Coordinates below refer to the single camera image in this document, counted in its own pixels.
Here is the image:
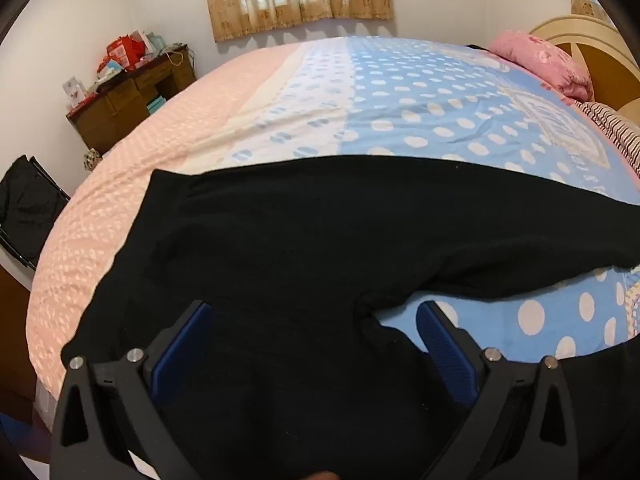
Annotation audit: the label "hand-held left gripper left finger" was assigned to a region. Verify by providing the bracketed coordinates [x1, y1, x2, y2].
[50, 300, 216, 480]

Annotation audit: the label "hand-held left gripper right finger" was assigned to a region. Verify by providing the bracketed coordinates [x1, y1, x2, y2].
[416, 300, 586, 480]

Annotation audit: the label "black pants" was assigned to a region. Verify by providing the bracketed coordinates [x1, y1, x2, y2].
[60, 156, 640, 480]

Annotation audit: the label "black folding chair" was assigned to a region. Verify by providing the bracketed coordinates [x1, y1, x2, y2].
[0, 155, 71, 268]

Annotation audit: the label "wooden dresser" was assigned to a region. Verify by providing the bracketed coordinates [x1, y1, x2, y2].
[65, 45, 198, 156]

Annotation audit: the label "bed with polka-dot sheet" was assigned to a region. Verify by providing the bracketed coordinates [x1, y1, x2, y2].
[27, 35, 640, 396]

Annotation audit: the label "white card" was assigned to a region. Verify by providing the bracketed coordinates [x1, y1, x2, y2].
[62, 76, 86, 108]

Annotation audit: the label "striped pillow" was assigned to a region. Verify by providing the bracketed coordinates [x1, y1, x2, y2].
[575, 101, 640, 178]

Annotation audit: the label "large red gift box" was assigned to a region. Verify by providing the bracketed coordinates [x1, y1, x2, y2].
[105, 35, 146, 71]

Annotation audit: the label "pink pillow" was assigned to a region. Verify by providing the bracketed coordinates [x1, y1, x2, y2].
[487, 30, 596, 106]

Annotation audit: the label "cream bed headboard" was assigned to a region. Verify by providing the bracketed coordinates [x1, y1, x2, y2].
[530, 14, 640, 116]

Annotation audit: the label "beige floral curtain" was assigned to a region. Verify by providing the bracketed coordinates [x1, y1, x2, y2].
[200, 0, 396, 43]
[570, 0, 608, 18]

